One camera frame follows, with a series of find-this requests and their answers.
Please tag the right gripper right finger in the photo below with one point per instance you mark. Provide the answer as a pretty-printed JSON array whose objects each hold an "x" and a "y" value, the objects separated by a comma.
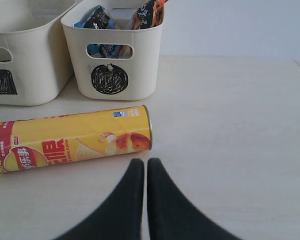
[{"x": 171, "y": 216}]

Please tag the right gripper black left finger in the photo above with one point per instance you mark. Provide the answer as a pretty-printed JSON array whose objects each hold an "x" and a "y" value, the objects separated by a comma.
[{"x": 119, "y": 217}]

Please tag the yellow Lays chips can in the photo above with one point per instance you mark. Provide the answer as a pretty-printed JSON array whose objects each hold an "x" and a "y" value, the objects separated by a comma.
[{"x": 55, "y": 140}]

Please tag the blue snack bag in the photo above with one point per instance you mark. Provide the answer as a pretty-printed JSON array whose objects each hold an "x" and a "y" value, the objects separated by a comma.
[{"x": 99, "y": 19}]

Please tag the orange noodle packet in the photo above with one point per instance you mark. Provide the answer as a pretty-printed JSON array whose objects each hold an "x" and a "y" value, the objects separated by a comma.
[{"x": 149, "y": 15}]

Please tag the cream right plastic bin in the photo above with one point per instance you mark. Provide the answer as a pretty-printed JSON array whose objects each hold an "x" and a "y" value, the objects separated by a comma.
[{"x": 126, "y": 79}]

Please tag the cream plastic bin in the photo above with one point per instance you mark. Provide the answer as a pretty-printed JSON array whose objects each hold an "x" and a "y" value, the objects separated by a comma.
[
  {"x": 35, "y": 63},
  {"x": 126, "y": 79}
]

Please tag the cream middle plastic bin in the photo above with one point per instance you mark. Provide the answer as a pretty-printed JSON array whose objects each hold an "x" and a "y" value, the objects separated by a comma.
[{"x": 35, "y": 63}]

